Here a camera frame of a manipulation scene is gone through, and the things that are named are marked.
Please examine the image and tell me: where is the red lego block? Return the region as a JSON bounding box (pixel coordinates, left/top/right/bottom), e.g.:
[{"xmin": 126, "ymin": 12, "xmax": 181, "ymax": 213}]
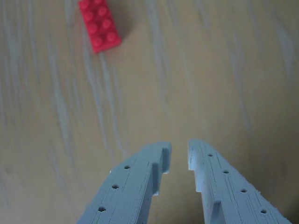
[{"xmin": 78, "ymin": 0, "xmax": 122, "ymax": 55}]

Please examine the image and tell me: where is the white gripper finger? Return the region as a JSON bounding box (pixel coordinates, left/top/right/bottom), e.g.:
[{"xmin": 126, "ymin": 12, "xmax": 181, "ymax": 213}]
[
  {"xmin": 188, "ymin": 139, "xmax": 292, "ymax": 224},
  {"xmin": 76, "ymin": 140, "xmax": 172, "ymax": 224}
]

